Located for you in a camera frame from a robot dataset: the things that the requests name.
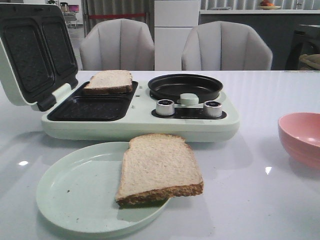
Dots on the mint green round plate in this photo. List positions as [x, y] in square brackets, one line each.
[77, 194]

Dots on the black round frying pan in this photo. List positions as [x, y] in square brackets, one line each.
[171, 86]

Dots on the right grey upholstered chair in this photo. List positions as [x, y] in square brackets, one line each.
[225, 46]

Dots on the dark grey counter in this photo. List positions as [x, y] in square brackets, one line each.
[284, 31]

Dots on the left grey upholstered chair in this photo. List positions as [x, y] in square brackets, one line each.
[118, 44]

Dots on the white cabinet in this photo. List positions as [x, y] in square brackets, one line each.
[173, 21]

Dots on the grey upholstered chair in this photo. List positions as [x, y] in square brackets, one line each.
[118, 44]
[225, 46]

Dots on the silver control knob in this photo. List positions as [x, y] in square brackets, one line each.
[212, 109]
[165, 107]

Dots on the right silver control knob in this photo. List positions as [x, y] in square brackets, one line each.
[212, 109]

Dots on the fruit plate on counter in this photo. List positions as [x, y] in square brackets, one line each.
[267, 5]

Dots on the mint green sandwich maker lid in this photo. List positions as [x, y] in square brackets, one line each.
[37, 60]

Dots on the bread slice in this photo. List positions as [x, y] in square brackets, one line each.
[157, 167]
[110, 82]

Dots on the left silver control knob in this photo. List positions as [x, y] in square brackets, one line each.
[165, 107]

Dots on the mint green breakfast maker base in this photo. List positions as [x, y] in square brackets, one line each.
[122, 117]

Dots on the pink bowl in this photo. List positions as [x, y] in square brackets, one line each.
[299, 134]

